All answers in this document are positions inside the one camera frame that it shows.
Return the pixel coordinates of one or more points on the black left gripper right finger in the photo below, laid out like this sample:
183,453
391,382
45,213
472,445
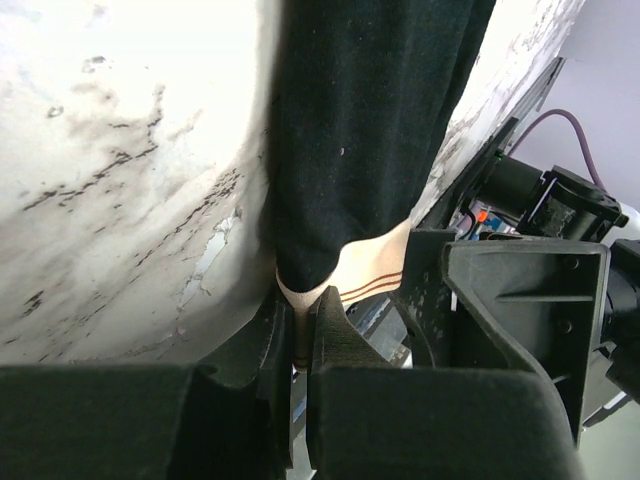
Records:
367,419

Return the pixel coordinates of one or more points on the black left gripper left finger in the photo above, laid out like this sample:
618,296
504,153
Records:
226,416

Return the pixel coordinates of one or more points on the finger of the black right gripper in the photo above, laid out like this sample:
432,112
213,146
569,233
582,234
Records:
530,304

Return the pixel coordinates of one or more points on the black garment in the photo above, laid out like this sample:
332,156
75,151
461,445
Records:
366,91

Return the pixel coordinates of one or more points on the aluminium frame rail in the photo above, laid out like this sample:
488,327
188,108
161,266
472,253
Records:
539,90

